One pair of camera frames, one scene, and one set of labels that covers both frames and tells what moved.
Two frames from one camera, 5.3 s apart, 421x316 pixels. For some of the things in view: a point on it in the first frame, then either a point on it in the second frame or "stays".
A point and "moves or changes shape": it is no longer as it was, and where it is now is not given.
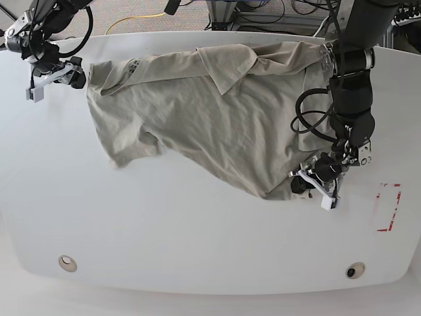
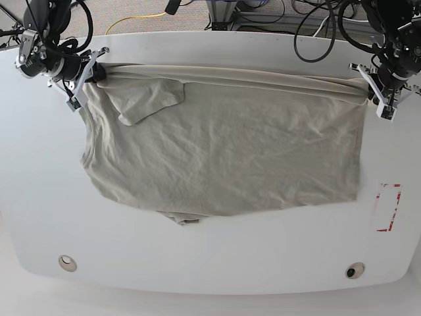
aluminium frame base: [220, 12] stays
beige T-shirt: [251, 114] moves or changes shape
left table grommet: [68, 263] stays
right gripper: [326, 169] to [389, 77]
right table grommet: [354, 270] stays
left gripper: [48, 58] to [71, 68]
